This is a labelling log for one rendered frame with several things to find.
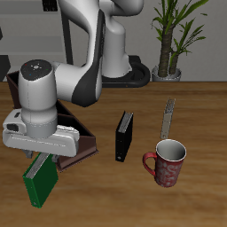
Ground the dark brown desk caddy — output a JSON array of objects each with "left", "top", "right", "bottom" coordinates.
[{"left": 5, "top": 70, "right": 99, "bottom": 173}]

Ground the potted green plant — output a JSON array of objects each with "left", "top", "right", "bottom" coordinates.
[{"left": 150, "top": 0, "right": 210, "bottom": 82}]

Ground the red and white mug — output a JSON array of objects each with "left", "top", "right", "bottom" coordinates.
[{"left": 142, "top": 138, "right": 188, "bottom": 188}]

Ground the black book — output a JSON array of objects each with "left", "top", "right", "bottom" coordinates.
[{"left": 114, "top": 110, "right": 135, "bottom": 163}]

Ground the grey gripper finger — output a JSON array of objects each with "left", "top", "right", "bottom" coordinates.
[
  {"left": 51, "top": 153, "right": 61, "bottom": 164},
  {"left": 22, "top": 149, "right": 35, "bottom": 160}
]

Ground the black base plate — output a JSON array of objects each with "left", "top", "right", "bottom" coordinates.
[{"left": 81, "top": 54, "right": 152, "bottom": 89}]

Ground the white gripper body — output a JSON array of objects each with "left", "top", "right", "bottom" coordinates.
[{"left": 2, "top": 125, "right": 81, "bottom": 158}]

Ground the green book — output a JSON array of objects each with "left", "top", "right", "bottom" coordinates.
[{"left": 22, "top": 152, "right": 59, "bottom": 209}]

